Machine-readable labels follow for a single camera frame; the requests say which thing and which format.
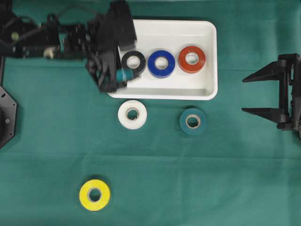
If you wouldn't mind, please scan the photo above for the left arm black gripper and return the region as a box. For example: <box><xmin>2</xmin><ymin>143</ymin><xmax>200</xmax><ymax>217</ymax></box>
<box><xmin>63</xmin><ymin>14</ymin><xmax>133</xmax><ymax>93</ymax></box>

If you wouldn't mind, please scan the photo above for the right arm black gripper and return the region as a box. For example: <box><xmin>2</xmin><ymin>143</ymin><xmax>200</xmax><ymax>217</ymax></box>
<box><xmin>242</xmin><ymin>53</ymin><xmax>301</xmax><ymax>134</ymax></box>

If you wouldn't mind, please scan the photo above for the black tape roll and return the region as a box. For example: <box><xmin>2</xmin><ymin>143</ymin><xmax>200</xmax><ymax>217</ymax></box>
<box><xmin>121</xmin><ymin>50</ymin><xmax>146</xmax><ymax>76</ymax></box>

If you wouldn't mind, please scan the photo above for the blue tape roll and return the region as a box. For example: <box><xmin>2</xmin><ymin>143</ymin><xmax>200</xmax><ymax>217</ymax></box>
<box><xmin>148</xmin><ymin>50</ymin><xmax>175</xmax><ymax>79</ymax></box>

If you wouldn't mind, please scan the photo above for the red tape roll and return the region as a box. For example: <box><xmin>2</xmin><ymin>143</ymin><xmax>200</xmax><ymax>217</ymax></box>
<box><xmin>178</xmin><ymin>46</ymin><xmax>206</xmax><ymax>73</ymax></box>

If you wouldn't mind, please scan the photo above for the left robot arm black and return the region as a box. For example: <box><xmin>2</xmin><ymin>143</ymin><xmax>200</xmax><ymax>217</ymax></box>
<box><xmin>0</xmin><ymin>0</ymin><xmax>137</xmax><ymax>93</ymax></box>

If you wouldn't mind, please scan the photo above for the white tape roll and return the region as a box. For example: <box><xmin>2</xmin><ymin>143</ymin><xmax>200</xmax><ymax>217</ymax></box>
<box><xmin>118</xmin><ymin>100</ymin><xmax>147</xmax><ymax>130</ymax></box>

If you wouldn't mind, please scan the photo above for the green tape roll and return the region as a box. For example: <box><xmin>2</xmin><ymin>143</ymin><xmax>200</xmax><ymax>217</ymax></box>
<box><xmin>179</xmin><ymin>108</ymin><xmax>207</xmax><ymax>136</ymax></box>

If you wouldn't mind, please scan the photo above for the yellow tape roll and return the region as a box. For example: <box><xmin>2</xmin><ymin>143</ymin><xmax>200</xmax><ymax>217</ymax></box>
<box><xmin>79</xmin><ymin>179</ymin><xmax>111</xmax><ymax>211</ymax></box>

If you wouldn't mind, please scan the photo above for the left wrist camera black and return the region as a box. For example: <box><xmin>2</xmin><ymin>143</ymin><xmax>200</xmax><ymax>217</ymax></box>
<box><xmin>96</xmin><ymin>0</ymin><xmax>137</xmax><ymax>50</ymax></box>

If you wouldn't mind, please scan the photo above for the black frame rail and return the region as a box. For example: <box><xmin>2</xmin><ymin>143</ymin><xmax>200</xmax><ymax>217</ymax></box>
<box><xmin>0</xmin><ymin>56</ymin><xmax>5</xmax><ymax>86</ymax></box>

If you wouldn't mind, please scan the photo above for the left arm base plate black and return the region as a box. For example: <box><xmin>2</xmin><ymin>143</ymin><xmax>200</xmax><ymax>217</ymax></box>
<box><xmin>0</xmin><ymin>87</ymin><xmax>17</xmax><ymax>148</ymax></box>

